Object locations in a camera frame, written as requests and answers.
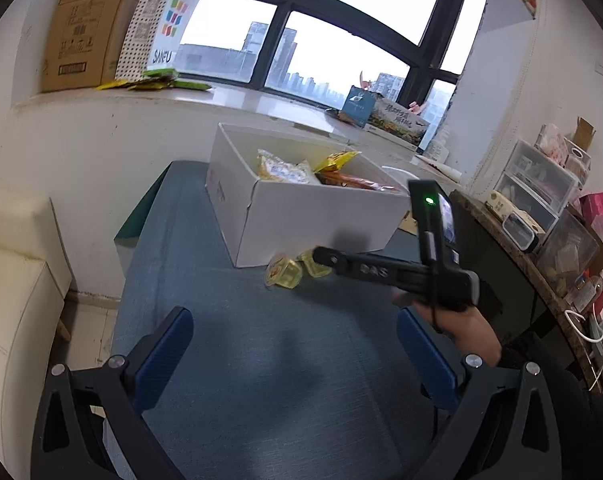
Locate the blue grey tablecloth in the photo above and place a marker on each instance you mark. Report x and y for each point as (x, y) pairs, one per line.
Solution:
(261, 360)

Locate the long orange snack packet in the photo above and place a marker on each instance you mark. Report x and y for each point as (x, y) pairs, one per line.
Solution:
(356, 180)

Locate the pile of green yellow packets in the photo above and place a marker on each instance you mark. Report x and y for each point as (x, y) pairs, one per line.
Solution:
(156, 80)

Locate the cream sofa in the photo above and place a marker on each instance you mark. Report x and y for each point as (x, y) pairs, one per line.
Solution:
(11, 310)

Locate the black framed window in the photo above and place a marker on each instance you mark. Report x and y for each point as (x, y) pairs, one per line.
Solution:
(274, 45)

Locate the pink patterned box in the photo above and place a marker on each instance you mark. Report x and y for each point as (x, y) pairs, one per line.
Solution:
(554, 142)

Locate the clear plastic storage box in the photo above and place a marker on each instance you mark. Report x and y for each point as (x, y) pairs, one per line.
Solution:
(566, 255)

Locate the magenta box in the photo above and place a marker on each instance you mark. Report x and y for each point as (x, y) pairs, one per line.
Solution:
(596, 207)

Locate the white box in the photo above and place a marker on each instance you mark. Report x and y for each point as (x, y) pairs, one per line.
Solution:
(306, 215)

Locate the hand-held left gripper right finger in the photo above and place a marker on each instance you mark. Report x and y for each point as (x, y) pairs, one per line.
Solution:
(426, 360)

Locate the yellow snack packet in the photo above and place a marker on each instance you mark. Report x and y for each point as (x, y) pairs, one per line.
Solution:
(336, 160)

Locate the snack packets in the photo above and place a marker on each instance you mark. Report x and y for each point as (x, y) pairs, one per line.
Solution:
(281, 170)

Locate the white dotted paper bag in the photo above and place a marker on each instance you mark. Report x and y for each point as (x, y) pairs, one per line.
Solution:
(156, 25)

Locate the printed mushroom box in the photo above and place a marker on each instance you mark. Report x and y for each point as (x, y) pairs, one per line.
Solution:
(399, 122)

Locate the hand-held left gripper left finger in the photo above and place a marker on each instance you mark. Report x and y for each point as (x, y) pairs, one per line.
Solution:
(164, 355)

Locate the clear plastic drawer unit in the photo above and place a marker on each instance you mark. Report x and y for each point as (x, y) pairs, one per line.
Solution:
(536, 180)

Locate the pink plastic item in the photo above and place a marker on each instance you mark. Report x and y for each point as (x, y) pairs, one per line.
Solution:
(365, 80)
(421, 106)

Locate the brown cardboard box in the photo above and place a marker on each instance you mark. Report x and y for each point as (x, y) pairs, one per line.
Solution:
(81, 35)

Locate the white tube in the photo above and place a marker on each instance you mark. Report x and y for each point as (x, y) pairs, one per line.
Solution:
(439, 166)

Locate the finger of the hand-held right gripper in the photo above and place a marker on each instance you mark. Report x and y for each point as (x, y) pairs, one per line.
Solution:
(351, 265)

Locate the black rimmed clear box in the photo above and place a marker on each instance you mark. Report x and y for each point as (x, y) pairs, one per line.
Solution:
(519, 232)

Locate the small open cardboard box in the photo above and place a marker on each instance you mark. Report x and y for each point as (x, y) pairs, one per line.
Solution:
(584, 132)

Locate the dark side desk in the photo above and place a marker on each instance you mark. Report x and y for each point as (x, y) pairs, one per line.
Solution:
(491, 245)

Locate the blue tissue box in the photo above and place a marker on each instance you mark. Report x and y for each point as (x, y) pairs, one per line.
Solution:
(359, 105)

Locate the yellow jelly cup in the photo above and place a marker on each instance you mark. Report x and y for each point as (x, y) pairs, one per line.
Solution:
(314, 264)
(284, 272)

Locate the person's right hand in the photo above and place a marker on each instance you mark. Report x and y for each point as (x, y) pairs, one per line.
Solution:
(464, 327)

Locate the pale yellow paper pack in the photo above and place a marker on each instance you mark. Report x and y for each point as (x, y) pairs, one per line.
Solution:
(499, 200)

